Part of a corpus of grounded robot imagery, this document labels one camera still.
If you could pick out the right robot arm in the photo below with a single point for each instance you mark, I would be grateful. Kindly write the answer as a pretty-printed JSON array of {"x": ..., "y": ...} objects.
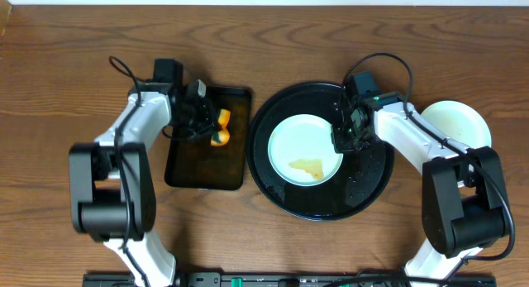
[{"x": 464, "y": 199}]

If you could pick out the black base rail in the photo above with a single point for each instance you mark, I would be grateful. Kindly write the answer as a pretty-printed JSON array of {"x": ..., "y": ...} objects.
[{"x": 205, "y": 279}]

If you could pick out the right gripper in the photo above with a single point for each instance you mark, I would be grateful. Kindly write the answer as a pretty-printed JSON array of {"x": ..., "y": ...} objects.
[{"x": 340, "y": 145}]

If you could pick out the black round tray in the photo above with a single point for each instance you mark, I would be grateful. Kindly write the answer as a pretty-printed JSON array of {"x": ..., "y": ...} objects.
[{"x": 360, "y": 179}]

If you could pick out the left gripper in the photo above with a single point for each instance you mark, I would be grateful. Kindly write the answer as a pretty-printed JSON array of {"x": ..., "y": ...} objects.
[{"x": 202, "y": 124}]

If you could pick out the orange green sponge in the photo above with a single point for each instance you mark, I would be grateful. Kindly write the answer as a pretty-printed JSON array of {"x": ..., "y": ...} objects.
[{"x": 221, "y": 135}]

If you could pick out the mint green plate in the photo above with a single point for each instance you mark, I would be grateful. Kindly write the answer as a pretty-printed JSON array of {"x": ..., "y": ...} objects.
[
  {"x": 459, "y": 121},
  {"x": 301, "y": 151}
]

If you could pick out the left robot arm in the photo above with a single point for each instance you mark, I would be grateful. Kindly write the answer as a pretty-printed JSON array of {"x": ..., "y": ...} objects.
[{"x": 111, "y": 188}]

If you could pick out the black rectangular water tray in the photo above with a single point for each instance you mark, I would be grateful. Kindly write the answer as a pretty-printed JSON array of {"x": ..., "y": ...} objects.
[{"x": 201, "y": 165}]

